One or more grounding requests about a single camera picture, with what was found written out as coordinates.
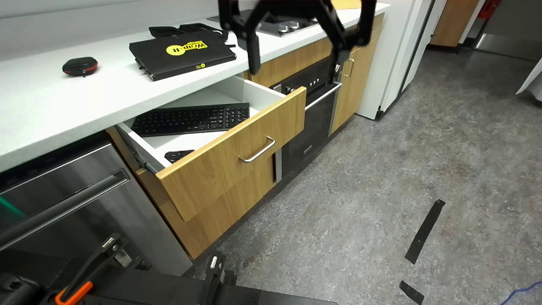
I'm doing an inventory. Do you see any black oven door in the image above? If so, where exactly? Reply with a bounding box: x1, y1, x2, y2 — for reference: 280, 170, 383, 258
271, 56, 343, 179

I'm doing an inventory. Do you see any short black tape strip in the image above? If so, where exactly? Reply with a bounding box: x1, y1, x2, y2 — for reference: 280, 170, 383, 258
399, 280, 425, 305

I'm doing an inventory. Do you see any black clamp with orange grip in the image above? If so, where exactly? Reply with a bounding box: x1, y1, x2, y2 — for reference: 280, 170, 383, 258
40, 233, 128, 305

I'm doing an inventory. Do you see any black cooktop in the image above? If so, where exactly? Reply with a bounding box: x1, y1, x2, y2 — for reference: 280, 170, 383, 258
207, 9, 319, 38

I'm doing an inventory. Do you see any black flat case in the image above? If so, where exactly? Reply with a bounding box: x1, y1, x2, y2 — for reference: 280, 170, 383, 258
149, 23, 230, 41

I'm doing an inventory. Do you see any silver drawer handle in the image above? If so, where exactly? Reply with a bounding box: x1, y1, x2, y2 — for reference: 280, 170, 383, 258
238, 136, 277, 164

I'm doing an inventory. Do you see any black pouch with red zip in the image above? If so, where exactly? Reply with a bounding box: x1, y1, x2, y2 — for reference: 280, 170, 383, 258
62, 56, 99, 78

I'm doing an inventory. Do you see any black keyboard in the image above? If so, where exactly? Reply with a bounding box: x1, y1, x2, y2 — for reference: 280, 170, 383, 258
131, 103, 251, 138

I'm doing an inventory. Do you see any long black tape strip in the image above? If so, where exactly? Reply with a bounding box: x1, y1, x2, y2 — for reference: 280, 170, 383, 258
404, 199, 446, 265

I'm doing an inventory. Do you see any small black keypad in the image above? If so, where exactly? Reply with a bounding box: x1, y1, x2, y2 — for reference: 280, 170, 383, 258
164, 149, 196, 164

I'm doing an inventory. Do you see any black laptop with yellow sticker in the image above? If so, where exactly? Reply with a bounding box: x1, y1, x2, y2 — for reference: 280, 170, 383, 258
129, 30, 237, 82

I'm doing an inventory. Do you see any stainless steel dishwasher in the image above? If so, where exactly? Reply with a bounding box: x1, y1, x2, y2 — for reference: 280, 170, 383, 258
0, 131, 194, 278

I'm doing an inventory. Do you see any silver oven handle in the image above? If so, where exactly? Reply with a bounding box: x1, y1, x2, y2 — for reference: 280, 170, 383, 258
304, 81, 343, 112

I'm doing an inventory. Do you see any dishwasher handle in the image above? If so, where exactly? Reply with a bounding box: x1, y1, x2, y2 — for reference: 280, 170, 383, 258
0, 169, 131, 251

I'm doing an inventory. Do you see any wooden cabinet door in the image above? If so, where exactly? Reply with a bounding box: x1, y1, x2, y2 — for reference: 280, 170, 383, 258
331, 13, 384, 134

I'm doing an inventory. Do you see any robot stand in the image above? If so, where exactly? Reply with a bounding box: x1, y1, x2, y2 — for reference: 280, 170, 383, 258
0, 248, 339, 305

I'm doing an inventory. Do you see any white refrigerator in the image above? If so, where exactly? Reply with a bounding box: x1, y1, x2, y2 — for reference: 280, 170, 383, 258
357, 0, 437, 121

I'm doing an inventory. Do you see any blue cable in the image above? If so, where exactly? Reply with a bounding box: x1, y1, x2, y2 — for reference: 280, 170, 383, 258
501, 281, 542, 305

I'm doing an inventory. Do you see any tall wooden drawer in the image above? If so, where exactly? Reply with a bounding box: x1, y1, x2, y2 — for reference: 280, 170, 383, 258
136, 155, 277, 260

